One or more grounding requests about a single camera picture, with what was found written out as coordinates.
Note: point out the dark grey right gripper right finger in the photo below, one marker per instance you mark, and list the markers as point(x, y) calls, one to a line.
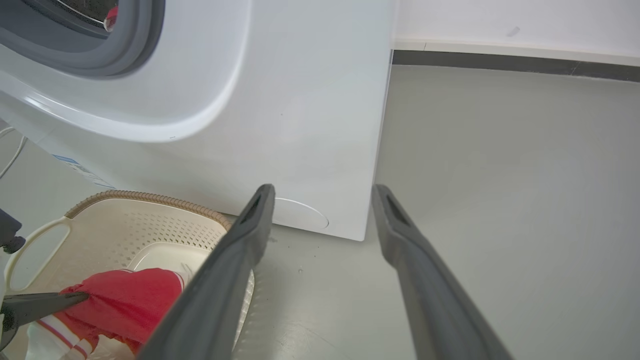
point(435, 310)

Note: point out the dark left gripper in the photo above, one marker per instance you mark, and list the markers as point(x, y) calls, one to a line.
point(7, 231)

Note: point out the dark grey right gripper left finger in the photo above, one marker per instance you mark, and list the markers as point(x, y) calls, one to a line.
point(215, 300)

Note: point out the red garment with white stripes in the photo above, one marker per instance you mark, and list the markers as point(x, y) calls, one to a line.
point(130, 300)

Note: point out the beige perforated laundry basket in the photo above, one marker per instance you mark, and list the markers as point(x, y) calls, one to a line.
point(115, 225)

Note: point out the white front-load washing machine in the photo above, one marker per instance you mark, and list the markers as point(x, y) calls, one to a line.
point(300, 100)

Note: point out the blue label sticker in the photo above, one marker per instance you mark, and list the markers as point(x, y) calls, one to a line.
point(82, 171)

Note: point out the dark grey baseboard strip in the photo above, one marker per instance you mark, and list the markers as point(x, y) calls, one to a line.
point(515, 64)

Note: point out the grey rubber door gasket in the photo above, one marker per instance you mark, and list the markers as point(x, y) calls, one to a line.
point(125, 40)

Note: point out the red garment in drum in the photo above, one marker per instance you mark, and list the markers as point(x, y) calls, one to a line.
point(111, 18)

